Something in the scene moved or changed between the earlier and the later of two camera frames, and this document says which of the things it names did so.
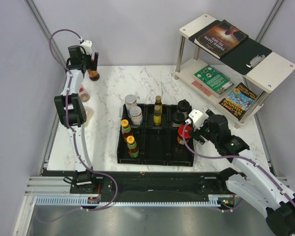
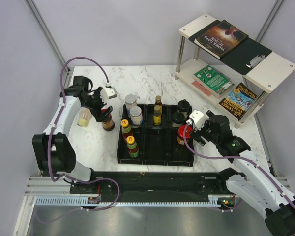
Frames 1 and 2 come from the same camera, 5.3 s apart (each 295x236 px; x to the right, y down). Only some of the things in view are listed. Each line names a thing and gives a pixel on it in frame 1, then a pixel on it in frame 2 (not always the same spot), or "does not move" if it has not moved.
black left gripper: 92,65 to 99,116
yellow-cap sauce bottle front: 126,129 does not move
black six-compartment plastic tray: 148,135 does not move
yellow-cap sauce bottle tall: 132,146 does not move
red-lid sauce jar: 94,75 to 109,125
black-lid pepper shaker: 183,106 does not move
